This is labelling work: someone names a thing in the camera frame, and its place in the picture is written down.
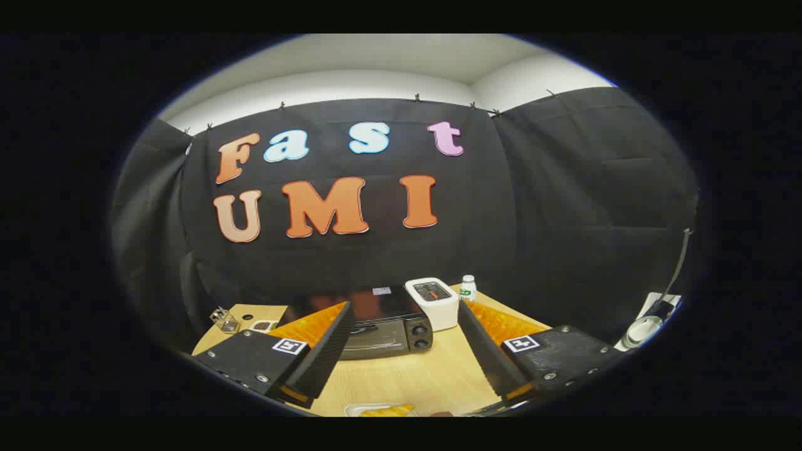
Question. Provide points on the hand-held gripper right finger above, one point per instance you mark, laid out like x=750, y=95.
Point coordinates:
x=485, y=357

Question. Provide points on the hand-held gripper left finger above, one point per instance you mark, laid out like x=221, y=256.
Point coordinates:
x=329, y=351

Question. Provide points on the black toaster oven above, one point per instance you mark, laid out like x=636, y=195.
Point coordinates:
x=388, y=313

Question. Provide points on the golden croissant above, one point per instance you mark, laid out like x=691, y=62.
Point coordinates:
x=387, y=411

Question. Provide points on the white toaster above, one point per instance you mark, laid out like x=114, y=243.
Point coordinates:
x=438, y=310

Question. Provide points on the white plate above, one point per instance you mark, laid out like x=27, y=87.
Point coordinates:
x=352, y=410

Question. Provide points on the small white plastic bottle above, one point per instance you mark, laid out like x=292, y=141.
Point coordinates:
x=468, y=289

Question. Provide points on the white divided snack dish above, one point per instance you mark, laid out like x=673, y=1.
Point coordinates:
x=263, y=326

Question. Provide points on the white round device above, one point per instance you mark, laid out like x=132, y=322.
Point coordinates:
x=642, y=329

